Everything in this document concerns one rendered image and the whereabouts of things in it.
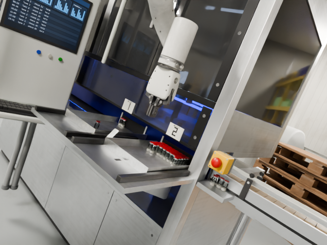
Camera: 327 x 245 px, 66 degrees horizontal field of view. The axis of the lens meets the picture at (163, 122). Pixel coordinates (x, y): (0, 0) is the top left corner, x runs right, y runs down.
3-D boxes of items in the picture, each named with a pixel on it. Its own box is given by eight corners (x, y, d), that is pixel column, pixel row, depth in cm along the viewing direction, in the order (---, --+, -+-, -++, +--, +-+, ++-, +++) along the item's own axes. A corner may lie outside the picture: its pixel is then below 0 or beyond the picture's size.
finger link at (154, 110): (167, 102, 85) (159, 120, 86) (160, 99, 87) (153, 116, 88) (161, 100, 82) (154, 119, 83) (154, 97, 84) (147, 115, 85)
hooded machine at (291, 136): (270, 176, 621) (294, 128, 601) (289, 188, 566) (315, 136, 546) (250, 170, 595) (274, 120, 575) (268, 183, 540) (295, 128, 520)
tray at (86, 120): (116, 122, 150) (118, 117, 150) (145, 140, 135) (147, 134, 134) (64, 114, 123) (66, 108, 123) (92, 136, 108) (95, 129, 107)
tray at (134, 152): (154, 147, 130) (157, 141, 129) (193, 171, 115) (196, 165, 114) (102, 144, 103) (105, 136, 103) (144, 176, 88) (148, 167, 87)
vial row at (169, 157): (151, 149, 122) (154, 141, 121) (178, 167, 111) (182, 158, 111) (148, 149, 120) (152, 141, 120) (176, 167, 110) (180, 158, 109)
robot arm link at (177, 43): (158, 55, 87) (162, 54, 78) (172, 18, 85) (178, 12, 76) (180, 64, 89) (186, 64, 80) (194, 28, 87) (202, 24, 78)
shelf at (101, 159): (110, 122, 154) (111, 119, 153) (201, 182, 112) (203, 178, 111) (30, 111, 116) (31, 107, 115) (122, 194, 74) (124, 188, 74)
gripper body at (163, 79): (187, 72, 84) (174, 103, 85) (165, 65, 90) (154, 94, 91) (174, 66, 78) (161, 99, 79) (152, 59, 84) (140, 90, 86)
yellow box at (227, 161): (215, 166, 107) (221, 150, 106) (229, 174, 103) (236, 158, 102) (206, 166, 101) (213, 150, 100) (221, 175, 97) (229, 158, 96)
